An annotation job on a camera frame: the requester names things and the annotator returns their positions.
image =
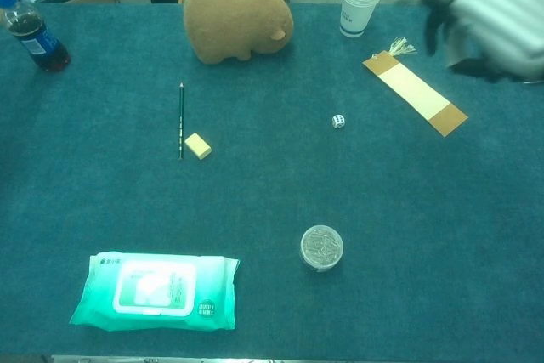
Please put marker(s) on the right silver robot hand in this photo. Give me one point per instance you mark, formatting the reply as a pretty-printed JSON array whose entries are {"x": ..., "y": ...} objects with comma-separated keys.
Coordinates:
[{"x": 489, "y": 27}]

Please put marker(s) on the white die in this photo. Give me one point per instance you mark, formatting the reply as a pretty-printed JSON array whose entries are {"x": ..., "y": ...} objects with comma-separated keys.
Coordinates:
[{"x": 338, "y": 121}]

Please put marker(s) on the orange bookmark with tassel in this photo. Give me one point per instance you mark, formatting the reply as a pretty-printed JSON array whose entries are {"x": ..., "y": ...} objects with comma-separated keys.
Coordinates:
[{"x": 414, "y": 89}]

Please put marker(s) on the stack of white paper cups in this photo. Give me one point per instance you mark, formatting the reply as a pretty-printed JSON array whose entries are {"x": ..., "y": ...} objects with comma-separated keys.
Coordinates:
[{"x": 359, "y": 1}]

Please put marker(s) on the brown plush animal toy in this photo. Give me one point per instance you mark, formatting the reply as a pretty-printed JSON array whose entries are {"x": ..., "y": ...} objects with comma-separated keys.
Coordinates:
[{"x": 238, "y": 23}]

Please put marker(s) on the round clear paper clip box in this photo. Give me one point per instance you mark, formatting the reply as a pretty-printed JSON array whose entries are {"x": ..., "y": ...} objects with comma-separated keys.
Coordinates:
[{"x": 321, "y": 248}]

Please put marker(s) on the yellow eraser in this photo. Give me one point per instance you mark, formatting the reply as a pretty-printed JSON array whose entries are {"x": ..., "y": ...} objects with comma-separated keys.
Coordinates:
[{"x": 198, "y": 146}]

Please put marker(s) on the green pencil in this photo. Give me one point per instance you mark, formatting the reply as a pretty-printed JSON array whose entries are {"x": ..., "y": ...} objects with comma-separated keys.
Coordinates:
[{"x": 180, "y": 125}]

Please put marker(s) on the green wet wipes pack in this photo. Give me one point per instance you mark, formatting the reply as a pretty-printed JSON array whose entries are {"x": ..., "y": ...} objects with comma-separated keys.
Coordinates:
[{"x": 153, "y": 290}]

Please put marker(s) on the cola bottle with blue cap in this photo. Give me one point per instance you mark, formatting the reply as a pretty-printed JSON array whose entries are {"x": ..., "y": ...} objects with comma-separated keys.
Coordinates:
[{"x": 38, "y": 40}]

